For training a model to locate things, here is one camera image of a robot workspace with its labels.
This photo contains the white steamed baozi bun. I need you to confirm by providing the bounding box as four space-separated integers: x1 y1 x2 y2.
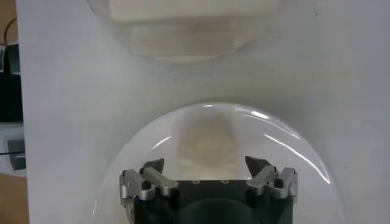
174 114 237 181

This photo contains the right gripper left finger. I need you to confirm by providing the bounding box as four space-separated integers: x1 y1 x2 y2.
119 157 180 215

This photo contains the thin black cable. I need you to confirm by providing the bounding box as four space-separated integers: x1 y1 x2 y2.
3 16 18 44

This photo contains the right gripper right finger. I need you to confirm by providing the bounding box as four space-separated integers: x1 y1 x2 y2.
244 155 299 205

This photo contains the cream electric cooking pot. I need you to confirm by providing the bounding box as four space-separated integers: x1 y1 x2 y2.
87 0 282 63

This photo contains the round white plate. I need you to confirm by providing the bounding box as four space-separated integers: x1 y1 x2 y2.
91 102 347 224

